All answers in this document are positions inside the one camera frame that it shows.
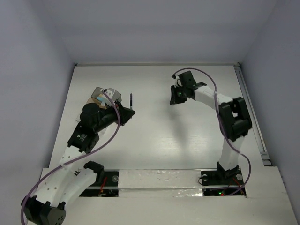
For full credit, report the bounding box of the purple ink pen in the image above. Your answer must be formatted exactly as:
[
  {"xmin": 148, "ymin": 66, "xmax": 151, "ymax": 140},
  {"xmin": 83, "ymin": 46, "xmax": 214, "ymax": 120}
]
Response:
[{"xmin": 130, "ymin": 93, "xmax": 133, "ymax": 110}]

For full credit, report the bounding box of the clear plastic container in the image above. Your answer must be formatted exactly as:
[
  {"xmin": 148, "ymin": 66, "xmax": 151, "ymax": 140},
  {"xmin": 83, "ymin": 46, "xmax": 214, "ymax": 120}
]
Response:
[{"xmin": 76, "ymin": 114, "xmax": 81, "ymax": 122}]

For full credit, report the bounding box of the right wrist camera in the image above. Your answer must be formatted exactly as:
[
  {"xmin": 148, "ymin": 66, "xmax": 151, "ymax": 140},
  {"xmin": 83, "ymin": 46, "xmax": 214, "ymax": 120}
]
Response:
[{"xmin": 172, "ymin": 74, "xmax": 182, "ymax": 87}]

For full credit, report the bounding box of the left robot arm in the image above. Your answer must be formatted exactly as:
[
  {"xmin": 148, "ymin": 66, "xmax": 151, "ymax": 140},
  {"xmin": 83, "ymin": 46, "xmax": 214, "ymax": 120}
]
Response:
[{"xmin": 21, "ymin": 101, "xmax": 135, "ymax": 225}]

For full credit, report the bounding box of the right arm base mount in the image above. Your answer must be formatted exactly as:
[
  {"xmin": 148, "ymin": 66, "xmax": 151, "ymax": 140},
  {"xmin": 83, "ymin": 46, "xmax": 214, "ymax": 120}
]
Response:
[{"xmin": 198, "ymin": 162, "xmax": 246, "ymax": 196}]

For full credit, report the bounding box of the grey translucent container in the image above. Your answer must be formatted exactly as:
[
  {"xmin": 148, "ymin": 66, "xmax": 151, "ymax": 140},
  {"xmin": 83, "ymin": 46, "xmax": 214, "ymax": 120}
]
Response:
[{"xmin": 91, "ymin": 87, "xmax": 112, "ymax": 106}]

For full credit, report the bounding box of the light blue marker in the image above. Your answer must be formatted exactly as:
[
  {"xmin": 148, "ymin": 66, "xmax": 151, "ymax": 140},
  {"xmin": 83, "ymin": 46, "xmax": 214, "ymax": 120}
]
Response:
[{"xmin": 97, "ymin": 95, "xmax": 107, "ymax": 102}]

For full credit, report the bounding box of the orange translucent container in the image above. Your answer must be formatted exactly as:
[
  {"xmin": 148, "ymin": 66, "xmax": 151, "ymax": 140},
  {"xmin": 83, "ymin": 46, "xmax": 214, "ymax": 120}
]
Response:
[{"xmin": 85, "ymin": 97, "xmax": 107, "ymax": 109}]

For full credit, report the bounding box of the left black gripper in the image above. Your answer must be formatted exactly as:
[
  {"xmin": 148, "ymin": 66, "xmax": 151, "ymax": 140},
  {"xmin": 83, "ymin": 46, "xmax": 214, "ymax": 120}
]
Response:
[{"xmin": 94, "ymin": 100, "xmax": 135, "ymax": 133}]

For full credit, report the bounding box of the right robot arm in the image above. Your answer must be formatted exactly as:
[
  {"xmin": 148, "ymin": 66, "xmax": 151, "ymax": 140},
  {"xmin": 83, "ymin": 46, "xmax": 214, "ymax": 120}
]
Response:
[{"xmin": 170, "ymin": 68, "xmax": 252, "ymax": 184}]

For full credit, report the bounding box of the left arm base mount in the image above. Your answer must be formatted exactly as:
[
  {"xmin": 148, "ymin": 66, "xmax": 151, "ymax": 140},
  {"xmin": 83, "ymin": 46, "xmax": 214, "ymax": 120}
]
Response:
[{"xmin": 80, "ymin": 161, "xmax": 119, "ymax": 197}]

